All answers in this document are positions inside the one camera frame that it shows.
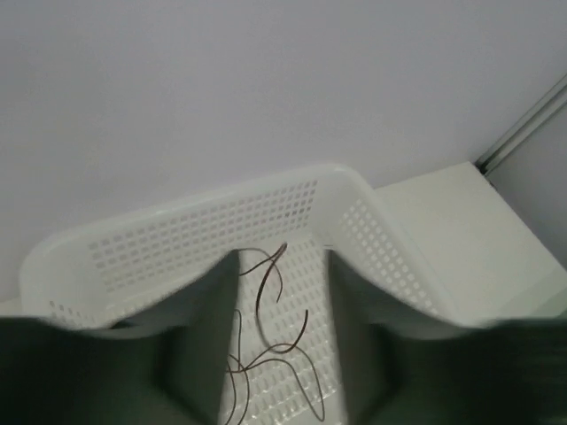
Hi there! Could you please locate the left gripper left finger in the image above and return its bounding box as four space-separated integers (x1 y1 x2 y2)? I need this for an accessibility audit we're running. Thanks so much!
1 251 240 424

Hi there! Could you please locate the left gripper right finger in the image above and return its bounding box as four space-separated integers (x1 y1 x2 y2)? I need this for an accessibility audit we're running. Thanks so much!
326 251 566 424

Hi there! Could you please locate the brown thin cable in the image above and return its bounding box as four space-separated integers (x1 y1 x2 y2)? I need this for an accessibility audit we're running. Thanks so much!
223 241 327 425

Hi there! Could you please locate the white basket at back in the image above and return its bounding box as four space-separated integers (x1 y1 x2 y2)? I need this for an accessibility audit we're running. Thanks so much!
19 165 456 424

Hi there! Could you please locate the right aluminium frame post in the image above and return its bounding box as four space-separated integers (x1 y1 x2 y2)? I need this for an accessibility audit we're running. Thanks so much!
475 75 567 176

